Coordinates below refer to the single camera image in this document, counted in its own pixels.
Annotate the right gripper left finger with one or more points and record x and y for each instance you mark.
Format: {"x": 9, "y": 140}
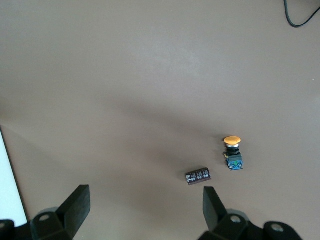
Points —
{"x": 75, "y": 207}

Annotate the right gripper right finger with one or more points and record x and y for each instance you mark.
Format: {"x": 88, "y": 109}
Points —
{"x": 212, "y": 210}

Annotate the white drawer cabinet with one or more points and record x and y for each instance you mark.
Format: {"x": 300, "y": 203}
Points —
{"x": 10, "y": 187}

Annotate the yellow push button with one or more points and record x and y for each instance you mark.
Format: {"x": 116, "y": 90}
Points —
{"x": 233, "y": 140}

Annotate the black cylindrical capacitor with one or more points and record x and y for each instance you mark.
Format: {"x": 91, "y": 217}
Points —
{"x": 198, "y": 176}

